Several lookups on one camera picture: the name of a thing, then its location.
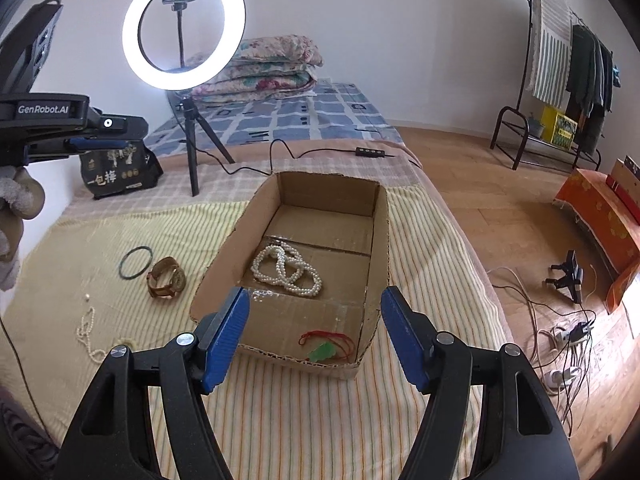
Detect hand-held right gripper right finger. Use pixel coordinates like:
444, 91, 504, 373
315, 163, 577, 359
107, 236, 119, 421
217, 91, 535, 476
380, 286, 583, 480

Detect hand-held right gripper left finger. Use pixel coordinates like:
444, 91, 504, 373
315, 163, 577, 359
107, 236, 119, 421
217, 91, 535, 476
52, 286, 251, 480

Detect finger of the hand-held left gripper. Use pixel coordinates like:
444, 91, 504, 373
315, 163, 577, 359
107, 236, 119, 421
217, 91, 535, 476
87, 107, 150, 144
22, 135, 128, 165

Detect dark green bangle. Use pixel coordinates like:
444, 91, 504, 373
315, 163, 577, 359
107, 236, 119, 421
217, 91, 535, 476
119, 246, 153, 279

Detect small-bead pearl necklace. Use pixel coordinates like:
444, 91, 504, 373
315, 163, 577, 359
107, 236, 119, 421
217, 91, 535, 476
76, 306, 108, 363

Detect cardboard box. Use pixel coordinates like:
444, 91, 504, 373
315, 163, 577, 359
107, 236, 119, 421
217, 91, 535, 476
190, 171, 391, 381

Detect person's left hand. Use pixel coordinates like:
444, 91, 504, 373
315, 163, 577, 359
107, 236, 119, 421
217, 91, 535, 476
0, 164, 47, 292

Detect black snack bag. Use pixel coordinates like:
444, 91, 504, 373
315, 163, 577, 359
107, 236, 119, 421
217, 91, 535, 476
80, 137, 164, 200

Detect black tripod stand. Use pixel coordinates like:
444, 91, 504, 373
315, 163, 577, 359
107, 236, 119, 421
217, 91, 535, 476
167, 91, 236, 197

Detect yellow striped cloth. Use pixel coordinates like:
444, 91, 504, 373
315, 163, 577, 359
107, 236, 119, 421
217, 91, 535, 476
0, 180, 511, 480

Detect folded floral quilt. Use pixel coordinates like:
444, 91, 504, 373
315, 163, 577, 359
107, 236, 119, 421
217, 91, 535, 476
192, 35, 323, 103

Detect white plug adapter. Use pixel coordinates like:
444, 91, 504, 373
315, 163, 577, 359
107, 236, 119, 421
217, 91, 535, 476
542, 367, 583, 391

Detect power strip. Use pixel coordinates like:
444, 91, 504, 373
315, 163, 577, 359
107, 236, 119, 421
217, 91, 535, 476
550, 322, 596, 346

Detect small black floor tripod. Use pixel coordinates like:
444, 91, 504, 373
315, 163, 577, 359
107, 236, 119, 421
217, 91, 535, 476
545, 251, 586, 305

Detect blue patterned mattress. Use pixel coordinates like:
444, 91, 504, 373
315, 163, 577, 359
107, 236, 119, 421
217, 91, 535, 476
145, 81, 403, 158

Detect orange cloth covered table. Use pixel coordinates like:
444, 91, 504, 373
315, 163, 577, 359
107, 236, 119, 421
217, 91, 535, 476
552, 169, 640, 313

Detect dark patterned cloth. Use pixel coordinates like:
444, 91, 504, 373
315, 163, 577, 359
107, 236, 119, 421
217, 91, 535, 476
0, 390, 51, 480

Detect black metal clothes rack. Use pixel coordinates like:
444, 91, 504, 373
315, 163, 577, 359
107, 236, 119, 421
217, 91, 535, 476
490, 0, 603, 171

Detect yellow crate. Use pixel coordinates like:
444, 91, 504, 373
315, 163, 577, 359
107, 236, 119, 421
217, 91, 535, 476
540, 105, 580, 151

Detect brown and red gift box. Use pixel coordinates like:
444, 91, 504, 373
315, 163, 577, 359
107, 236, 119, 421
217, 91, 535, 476
605, 157, 640, 206

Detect green striped towel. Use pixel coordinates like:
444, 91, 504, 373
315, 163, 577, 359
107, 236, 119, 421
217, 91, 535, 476
529, 0, 573, 105

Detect dark hanging clothes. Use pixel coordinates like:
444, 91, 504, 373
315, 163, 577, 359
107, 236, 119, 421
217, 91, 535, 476
565, 24, 615, 156

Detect red string jade pendant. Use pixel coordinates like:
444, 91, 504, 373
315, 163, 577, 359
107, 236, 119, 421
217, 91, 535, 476
298, 330, 357, 363

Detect large-bead pearl necklace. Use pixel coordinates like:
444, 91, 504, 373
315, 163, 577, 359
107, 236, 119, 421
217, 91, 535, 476
250, 241, 323, 297

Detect white ring light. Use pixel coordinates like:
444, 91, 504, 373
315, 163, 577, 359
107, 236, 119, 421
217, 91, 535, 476
121, 0, 247, 93

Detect bundle of floor cables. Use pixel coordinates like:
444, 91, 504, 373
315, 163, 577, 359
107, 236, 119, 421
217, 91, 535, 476
487, 265, 640, 426

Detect black cable with inline controller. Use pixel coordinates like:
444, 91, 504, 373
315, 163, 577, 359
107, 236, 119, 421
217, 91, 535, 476
172, 102, 425, 177

